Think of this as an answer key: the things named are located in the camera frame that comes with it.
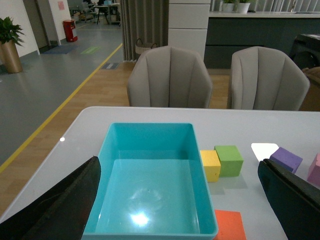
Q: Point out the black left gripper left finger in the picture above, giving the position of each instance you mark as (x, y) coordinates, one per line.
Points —
(62, 212)

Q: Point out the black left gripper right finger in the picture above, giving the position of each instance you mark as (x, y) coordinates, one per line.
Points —
(295, 202)

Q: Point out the pink foam block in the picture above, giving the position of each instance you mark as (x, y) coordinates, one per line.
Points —
(314, 171)

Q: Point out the far purple foam block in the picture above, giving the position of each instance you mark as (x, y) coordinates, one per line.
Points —
(286, 159)

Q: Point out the left orange foam block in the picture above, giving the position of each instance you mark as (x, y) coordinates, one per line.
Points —
(230, 225)

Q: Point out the green foam block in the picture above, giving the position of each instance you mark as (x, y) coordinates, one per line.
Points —
(230, 159)

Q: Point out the yellow foam block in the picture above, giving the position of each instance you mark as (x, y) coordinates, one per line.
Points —
(211, 164)

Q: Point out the teal plastic bin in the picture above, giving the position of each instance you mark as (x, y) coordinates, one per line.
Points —
(152, 186)

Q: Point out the right beige chair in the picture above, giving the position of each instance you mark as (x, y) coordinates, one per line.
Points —
(264, 78)

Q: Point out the beige chair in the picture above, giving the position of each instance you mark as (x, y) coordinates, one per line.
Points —
(264, 78)
(170, 77)

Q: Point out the potted plant gold pot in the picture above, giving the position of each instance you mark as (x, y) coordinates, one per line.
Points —
(9, 38)

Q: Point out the left beige chair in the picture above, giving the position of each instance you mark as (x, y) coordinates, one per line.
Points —
(170, 77)

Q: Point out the woven basket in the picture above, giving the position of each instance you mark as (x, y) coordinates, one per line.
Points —
(141, 47)

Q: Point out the dark counter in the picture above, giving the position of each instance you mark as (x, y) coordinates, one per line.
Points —
(228, 33)

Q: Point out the red bin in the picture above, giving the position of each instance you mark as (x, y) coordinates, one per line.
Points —
(69, 27)

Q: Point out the white plant pot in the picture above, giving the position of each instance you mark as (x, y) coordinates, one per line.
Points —
(242, 6)

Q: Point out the white cabinet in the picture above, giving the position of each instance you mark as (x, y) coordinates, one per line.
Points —
(188, 24)

